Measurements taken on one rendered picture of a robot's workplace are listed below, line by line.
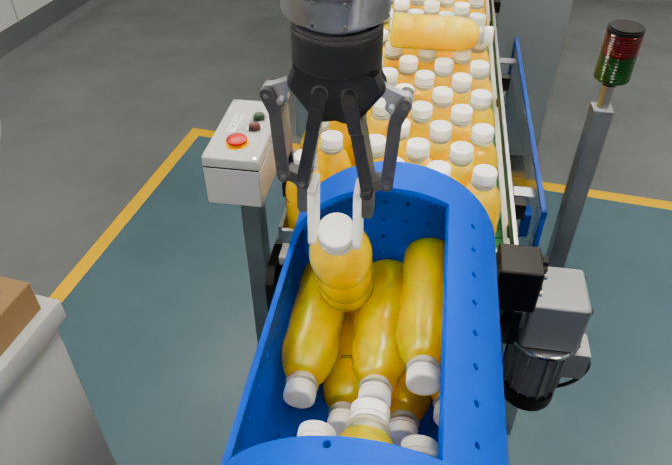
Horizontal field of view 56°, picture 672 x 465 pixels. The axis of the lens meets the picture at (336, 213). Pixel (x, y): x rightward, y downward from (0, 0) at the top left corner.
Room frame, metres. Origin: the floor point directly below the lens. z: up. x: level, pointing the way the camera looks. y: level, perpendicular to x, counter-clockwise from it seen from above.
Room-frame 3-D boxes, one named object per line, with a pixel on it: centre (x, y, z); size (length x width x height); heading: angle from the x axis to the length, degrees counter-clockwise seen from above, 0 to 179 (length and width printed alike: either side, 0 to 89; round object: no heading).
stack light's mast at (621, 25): (1.05, -0.51, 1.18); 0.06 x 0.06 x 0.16
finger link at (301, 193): (0.49, 0.04, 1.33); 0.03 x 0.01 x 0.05; 81
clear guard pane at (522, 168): (1.31, -0.45, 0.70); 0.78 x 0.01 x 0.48; 171
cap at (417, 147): (0.90, -0.14, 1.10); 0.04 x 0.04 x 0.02
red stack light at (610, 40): (1.05, -0.51, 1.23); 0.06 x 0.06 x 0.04
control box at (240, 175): (0.97, 0.16, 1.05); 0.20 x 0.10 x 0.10; 171
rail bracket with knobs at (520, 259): (0.74, -0.30, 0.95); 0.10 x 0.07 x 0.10; 81
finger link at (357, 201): (0.48, -0.02, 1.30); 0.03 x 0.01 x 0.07; 171
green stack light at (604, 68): (1.05, -0.51, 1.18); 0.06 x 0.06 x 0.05
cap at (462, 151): (0.89, -0.21, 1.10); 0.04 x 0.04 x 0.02
